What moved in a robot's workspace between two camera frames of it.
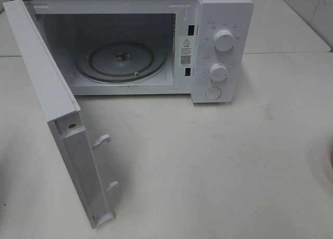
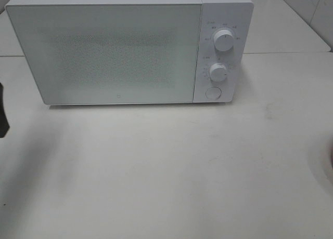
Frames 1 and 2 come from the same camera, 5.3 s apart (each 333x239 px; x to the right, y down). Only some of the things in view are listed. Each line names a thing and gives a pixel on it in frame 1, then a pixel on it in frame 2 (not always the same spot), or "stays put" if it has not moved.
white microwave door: [61, 109] → [97, 53]
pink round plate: [331, 160] stays put
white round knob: [218, 72] stays put
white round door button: [213, 93] stays put
